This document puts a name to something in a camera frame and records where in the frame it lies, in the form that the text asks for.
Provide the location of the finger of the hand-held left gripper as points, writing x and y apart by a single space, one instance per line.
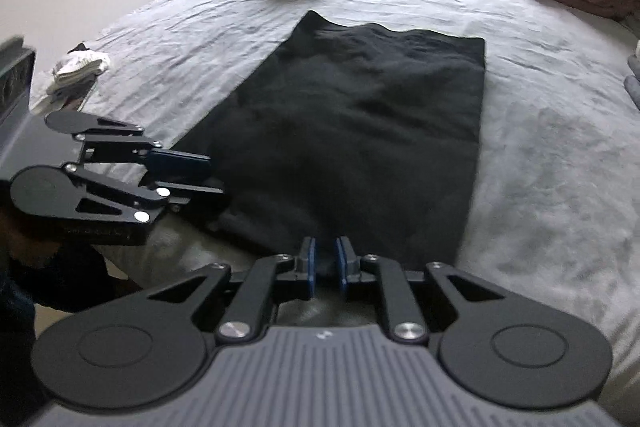
180 164
190 191

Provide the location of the white crumpled cloth pile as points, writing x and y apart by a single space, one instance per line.
80 69

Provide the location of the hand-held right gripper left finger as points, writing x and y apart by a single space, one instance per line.
311 264

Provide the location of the black t-shirt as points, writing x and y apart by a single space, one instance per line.
360 122

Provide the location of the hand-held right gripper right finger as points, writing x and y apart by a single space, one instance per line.
342 267

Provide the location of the grey folded cloth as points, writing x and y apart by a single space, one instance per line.
634 69
633 94

